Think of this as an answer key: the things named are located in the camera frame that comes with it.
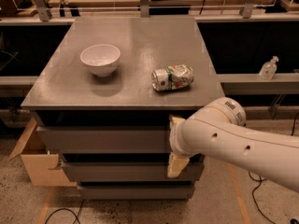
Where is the grey bottom drawer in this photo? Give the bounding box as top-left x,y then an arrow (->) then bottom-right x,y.
78,185 -> 194,200

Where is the black floor cable right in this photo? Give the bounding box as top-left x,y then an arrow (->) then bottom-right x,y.
248,111 -> 299,224

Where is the open cardboard box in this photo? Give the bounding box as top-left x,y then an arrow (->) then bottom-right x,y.
7,119 -> 77,187

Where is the black floor cable left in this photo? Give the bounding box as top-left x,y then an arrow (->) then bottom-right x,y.
44,199 -> 85,224

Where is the black floor cable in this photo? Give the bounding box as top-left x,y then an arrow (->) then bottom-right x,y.
248,111 -> 299,224
44,199 -> 85,224

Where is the white ceramic bowl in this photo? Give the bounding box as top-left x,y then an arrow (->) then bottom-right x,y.
80,44 -> 121,77

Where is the crushed soda can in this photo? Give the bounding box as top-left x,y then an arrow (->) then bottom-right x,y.
151,64 -> 194,91

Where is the grey drawer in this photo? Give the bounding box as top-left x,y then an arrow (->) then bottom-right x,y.
37,126 -> 170,154
62,161 -> 204,182
78,185 -> 194,200

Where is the metal frame railing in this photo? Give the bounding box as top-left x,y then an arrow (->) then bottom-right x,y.
0,0 -> 299,26

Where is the grey top drawer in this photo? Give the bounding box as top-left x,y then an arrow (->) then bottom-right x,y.
37,126 -> 170,154

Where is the clear sanitizer pump bottle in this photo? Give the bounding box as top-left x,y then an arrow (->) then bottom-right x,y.
259,56 -> 279,80

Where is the grey drawer cabinet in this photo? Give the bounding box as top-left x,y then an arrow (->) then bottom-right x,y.
21,16 -> 223,187

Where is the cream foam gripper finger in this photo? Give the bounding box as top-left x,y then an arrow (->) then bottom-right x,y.
169,115 -> 185,129
167,152 -> 190,178

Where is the grey middle drawer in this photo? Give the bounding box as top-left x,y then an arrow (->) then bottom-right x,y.
62,161 -> 204,182

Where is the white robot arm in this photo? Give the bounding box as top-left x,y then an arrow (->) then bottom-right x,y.
167,97 -> 299,192

